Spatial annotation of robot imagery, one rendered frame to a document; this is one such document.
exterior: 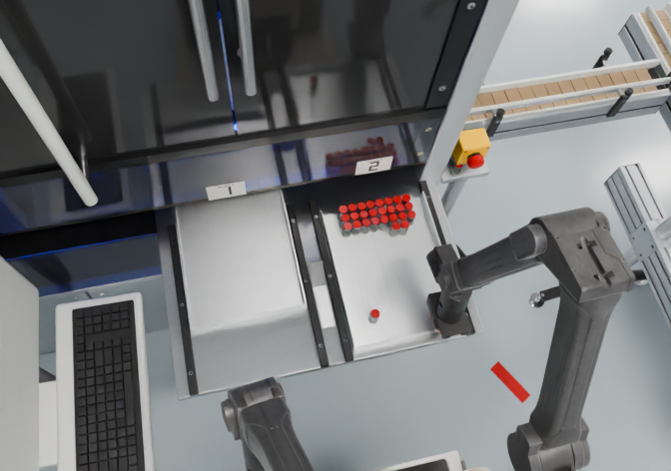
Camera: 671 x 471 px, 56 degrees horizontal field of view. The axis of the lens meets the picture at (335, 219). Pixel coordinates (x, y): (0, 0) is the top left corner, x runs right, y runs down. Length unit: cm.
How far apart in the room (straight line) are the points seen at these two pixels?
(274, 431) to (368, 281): 70
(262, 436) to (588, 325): 44
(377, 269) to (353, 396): 89
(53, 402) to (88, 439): 13
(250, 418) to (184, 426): 145
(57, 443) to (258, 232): 63
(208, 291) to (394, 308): 43
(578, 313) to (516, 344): 163
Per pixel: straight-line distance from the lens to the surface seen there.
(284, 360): 142
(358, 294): 147
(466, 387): 239
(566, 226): 86
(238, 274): 148
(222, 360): 143
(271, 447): 83
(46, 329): 214
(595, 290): 82
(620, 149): 303
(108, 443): 150
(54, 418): 157
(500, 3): 113
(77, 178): 118
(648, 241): 220
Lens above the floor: 227
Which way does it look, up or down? 64 degrees down
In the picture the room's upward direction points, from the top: 8 degrees clockwise
